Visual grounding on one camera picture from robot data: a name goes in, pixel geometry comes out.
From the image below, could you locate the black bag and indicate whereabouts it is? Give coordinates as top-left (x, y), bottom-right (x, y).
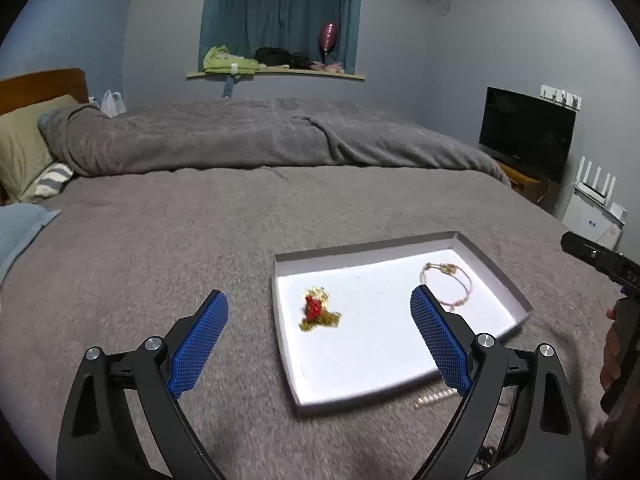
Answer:
top-left (254, 47), bottom-right (313, 69)

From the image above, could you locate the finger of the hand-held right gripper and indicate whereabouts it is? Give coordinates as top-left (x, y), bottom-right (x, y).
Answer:
top-left (560, 231), bottom-right (623, 275)

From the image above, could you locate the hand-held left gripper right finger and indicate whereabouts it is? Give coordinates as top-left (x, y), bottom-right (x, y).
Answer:
top-left (410, 284), bottom-right (587, 480)

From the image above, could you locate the white shallow cardboard tray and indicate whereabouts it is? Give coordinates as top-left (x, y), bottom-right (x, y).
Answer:
top-left (271, 230), bottom-right (534, 417)

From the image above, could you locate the grey striped pillow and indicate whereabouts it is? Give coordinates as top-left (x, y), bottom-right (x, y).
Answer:
top-left (20, 161), bottom-right (76, 204)

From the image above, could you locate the short pearl bead string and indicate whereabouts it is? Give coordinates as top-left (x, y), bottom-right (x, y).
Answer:
top-left (414, 391), bottom-right (453, 409)

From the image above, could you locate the person's right hand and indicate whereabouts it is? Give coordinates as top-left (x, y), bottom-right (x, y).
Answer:
top-left (602, 306), bottom-right (626, 391)

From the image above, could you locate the wooden headboard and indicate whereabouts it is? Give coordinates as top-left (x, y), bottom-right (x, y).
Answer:
top-left (0, 68), bottom-right (90, 117)

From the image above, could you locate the green pillow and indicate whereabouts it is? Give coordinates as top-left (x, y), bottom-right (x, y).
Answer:
top-left (0, 94), bottom-right (81, 202)

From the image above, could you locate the green cloth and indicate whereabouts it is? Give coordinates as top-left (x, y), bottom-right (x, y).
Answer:
top-left (202, 46), bottom-right (261, 74)

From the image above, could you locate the white wall hook rack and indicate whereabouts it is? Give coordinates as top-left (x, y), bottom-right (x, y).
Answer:
top-left (539, 85), bottom-right (583, 109)

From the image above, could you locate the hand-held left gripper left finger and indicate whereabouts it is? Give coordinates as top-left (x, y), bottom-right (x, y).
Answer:
top-left (56, 289), bottom-right (231, 480)

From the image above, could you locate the light blue cloth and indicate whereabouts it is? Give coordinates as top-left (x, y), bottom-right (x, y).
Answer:
top-left (0, 202), bottom-right (62, 286)

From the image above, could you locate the white plastic bag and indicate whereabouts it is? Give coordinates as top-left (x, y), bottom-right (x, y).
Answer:
top-left (90, 90), bottom-right (127, 118)

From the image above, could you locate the pink foil balloon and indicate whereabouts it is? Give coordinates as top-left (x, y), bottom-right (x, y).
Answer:
top-left (319, 22), bottom-right (339, 61)

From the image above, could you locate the white router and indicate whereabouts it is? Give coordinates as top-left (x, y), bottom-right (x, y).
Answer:
top-left (574, 156), bottom-right (617, 207)

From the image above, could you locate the pink bead bracelet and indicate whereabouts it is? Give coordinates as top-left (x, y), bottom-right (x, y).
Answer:
top-left (419, 261), bottom-right (474, 311)

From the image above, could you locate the teal curtain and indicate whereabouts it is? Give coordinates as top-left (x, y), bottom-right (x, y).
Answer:
top-left (199, 0), bottom-right (364, 75)

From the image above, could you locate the black flat screen television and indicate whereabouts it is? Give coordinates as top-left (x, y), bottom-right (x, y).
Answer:
top-left (478, 86), bottom-right (577, 184)

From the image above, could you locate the wooden window shelf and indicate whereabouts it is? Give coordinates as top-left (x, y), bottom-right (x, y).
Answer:
top-left (186, 69), bottom-right (366, 82)

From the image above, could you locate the wooden television stand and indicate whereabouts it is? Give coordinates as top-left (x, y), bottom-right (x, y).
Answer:
top-left (492, 157), bottom-right (549, 204)

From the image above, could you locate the gold and red ornament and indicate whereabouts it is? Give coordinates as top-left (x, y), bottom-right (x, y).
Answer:
top-left (298, 285), bottom-right (343, 332)

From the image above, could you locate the grey bed blanket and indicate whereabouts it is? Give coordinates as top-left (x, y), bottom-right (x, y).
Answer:
top-left (0, 166), bottom-right (640, 480)

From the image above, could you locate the grey duvet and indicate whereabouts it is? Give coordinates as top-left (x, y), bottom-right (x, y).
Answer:
top-left (39, 97), bottom-right (513, 188)

